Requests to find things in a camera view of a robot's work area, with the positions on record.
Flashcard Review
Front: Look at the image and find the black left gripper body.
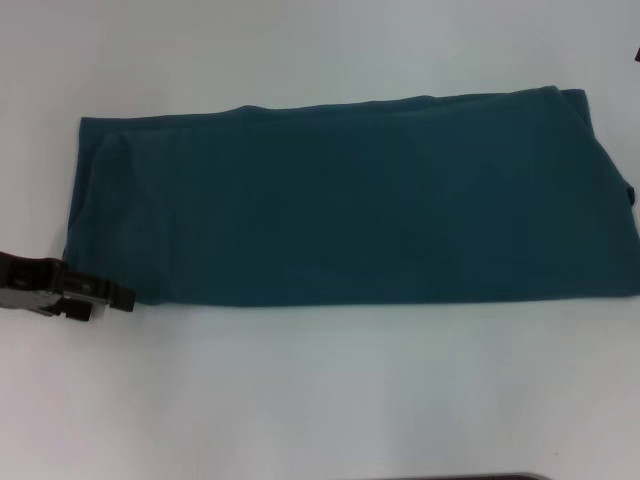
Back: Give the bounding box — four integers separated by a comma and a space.
0, 251, 68, 320

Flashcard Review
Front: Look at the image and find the teal FREE print T-shirt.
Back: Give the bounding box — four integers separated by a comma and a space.
60, 84, 640, 307

